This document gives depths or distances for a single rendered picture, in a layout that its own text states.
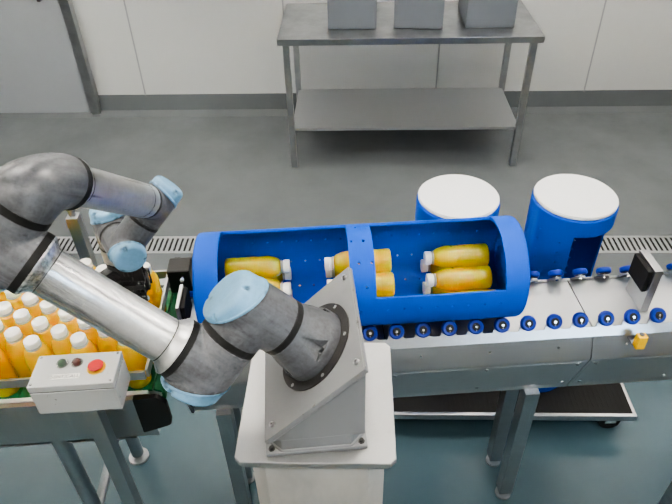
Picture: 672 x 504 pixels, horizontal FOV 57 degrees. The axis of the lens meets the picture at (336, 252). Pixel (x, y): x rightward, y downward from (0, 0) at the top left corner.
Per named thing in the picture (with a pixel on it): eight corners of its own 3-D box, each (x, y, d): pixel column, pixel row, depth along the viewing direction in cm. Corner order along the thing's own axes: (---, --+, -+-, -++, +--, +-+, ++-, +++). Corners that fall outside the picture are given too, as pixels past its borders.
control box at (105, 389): (123, 409, 151) (112, 381, 144) (39, 414, 150) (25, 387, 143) (131, 377, 158) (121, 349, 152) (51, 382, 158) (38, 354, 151)
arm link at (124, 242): (136, 227, 132) (120, 203, 140) (105, 268, 133) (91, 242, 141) (165, 241, 138) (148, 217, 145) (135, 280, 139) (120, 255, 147)
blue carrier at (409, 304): (520, 337, 172) (538, 256, 155) (204, 357, 169) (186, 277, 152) (493, 273, 195) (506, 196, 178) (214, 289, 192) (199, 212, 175)
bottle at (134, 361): (146, 367, 174) (133, 325, 164) (156, 382, 170) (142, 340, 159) (123, 378, 171) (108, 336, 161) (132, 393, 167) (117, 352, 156)
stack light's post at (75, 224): (150, 427, 265) (77, 218, 196) (140, 428, 265) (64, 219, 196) (151, 420, 268) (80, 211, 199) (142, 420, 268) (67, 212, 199)
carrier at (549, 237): (489, 379, 263) (558, 402, 253) (524, 210, 208) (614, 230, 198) (505, 335, 282) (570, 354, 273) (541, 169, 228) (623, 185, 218)
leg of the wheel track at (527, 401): (512, 499, 236) (542, 395, 197) (496, 500, 236) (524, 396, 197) (507, 485, 241) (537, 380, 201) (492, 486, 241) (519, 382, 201)
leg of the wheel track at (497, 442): (502, 466, 247) (529, 361, 208) (487, 468, 247) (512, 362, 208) (498, 454, 252) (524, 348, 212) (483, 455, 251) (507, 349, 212)
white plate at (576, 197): (526, 206, 207) (525, 209, 208) (614, 226, 198) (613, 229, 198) (542, 167, 227) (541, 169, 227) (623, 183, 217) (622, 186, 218)
